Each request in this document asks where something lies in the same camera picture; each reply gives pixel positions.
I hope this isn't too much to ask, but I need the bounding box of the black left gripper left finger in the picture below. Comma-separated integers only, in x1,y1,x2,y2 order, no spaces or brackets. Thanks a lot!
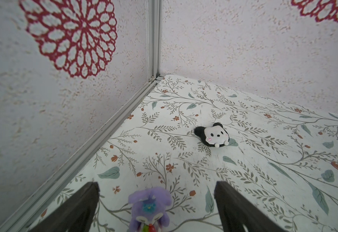
31,182,100,232

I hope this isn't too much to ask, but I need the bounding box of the black white panda toy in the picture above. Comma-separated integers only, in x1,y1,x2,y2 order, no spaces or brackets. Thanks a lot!
194,123,230,148

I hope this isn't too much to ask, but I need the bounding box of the purple plush toy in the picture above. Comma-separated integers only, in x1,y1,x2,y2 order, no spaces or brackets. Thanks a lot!
128,187,172,232

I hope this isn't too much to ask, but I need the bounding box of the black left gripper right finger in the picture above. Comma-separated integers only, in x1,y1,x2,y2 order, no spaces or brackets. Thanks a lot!
214,181,284,232

